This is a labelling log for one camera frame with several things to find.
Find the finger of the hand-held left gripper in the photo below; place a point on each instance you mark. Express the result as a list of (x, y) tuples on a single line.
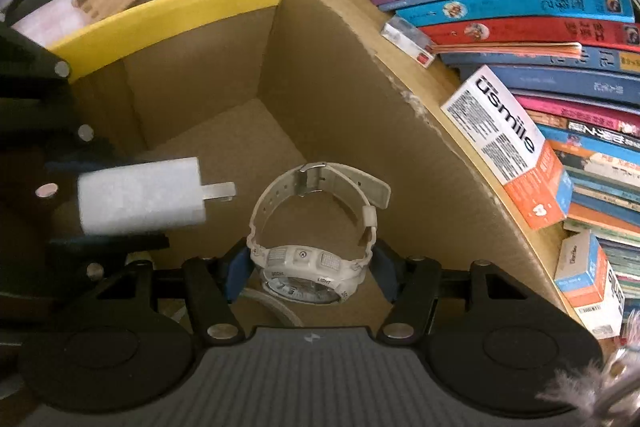
[(50, 107), (110, 243)]

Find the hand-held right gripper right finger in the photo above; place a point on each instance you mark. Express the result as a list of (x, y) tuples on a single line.
[(385, 274)]

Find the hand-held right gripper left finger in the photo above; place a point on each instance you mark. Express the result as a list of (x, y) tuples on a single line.
[(236, 269)]

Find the white charger plug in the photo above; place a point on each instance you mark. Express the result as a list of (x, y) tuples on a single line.
[(140, 197)]

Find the clear tape roll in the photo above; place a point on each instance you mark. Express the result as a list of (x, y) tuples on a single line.
[(277, 307)]

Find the white wrist watch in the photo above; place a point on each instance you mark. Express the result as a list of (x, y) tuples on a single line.
[(300, 259)]

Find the yellow cardboard box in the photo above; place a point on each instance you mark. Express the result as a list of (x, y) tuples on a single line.
[(350, 107)]

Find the large white orange box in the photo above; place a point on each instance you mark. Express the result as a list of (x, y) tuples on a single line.
[(500, 127)]

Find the small blue orange box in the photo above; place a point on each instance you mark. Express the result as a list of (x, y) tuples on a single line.
[(585, 272)]

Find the grey fluffy fabric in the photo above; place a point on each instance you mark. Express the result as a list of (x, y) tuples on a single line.
[(590, 389)]

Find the small white red box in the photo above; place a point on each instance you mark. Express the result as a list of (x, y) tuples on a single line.
[(407, 38)]

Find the row of colourful books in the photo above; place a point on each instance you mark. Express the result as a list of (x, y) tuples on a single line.
[(500, 2)]

